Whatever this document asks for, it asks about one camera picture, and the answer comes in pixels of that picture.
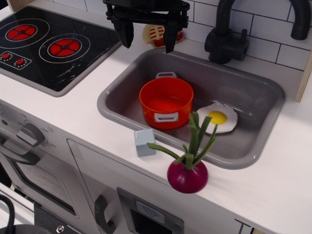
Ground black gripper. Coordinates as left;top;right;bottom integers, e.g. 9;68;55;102
103;0;190;53

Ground orange toy pot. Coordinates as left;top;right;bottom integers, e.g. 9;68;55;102
139;72;194;129

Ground purple toy beet green leaves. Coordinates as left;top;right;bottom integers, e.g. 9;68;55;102
147;112;218;194

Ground toy pie slice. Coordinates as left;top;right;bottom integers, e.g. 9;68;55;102
142;23;184;49

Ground black toy faucet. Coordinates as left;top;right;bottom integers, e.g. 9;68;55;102
205;0;312;70

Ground black toy stovetop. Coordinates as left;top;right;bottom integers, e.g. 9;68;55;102
0;6;121;97

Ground light blue wooden block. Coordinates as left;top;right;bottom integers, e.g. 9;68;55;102
134;129;156;157

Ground toy fried egg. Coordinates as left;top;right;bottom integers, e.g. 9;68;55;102
197;102;238;134

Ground grey oven knob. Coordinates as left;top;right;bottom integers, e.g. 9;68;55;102
16;123;45;147

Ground toy oven door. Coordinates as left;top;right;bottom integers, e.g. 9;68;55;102
0;146;79;219

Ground grey dispenser panel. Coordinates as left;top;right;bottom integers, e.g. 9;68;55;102
117;187;184;234

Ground grey oven door handle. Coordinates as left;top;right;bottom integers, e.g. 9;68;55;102
0;136;41;166

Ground grey cabinet door handle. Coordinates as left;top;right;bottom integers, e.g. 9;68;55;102
94;195;116;234

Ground black cable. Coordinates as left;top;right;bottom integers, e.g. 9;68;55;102
0;194;17;234

